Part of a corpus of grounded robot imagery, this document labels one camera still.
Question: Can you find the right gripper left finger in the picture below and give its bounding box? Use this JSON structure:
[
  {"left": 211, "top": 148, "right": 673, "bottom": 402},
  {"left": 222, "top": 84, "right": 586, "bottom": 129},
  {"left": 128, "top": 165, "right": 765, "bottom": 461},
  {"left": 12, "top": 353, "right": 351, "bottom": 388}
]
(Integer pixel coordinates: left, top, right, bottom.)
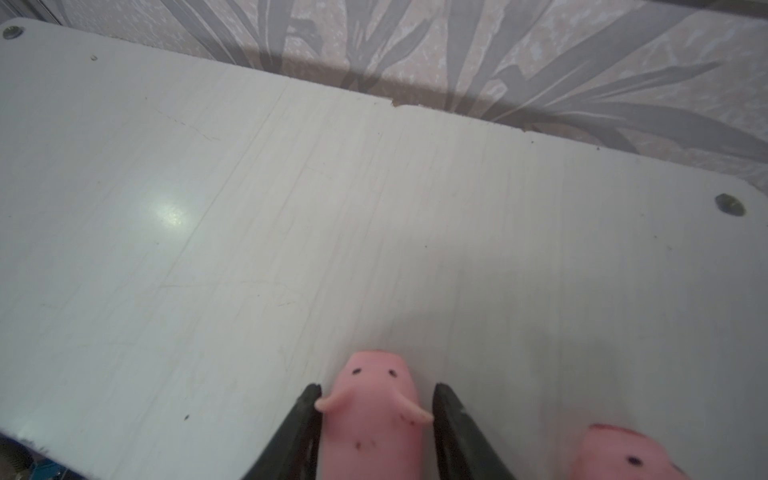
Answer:
[{"left": 242, "top": 383, "right": 322, "bottom": 480}]

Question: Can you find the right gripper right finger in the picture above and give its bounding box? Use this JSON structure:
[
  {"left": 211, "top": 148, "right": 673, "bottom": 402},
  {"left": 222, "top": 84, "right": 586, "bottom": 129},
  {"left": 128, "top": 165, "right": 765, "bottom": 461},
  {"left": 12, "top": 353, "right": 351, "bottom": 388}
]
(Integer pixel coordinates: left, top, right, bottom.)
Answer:
[{"left": 432, "top": 383, "right": 516, "bottom": 480}]

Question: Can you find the pink toy pig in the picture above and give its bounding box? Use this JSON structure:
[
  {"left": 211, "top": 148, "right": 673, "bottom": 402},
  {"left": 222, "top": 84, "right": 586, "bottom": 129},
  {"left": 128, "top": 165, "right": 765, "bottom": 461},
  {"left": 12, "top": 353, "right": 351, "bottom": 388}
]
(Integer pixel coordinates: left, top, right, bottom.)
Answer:
[
  {"left": 315, "top": 350, "right": 434, "bottom": 479},
  {"left": 569, "top": 423, "right": 689, "bottom": 480}
]

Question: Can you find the white two-tier shelf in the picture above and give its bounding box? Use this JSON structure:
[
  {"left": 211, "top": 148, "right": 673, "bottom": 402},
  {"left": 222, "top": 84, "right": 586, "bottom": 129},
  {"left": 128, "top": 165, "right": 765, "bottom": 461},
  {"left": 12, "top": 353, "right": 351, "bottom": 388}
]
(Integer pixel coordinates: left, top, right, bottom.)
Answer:
[{"left": 1, "top": 19, "right": 767, "bottom": 479}]

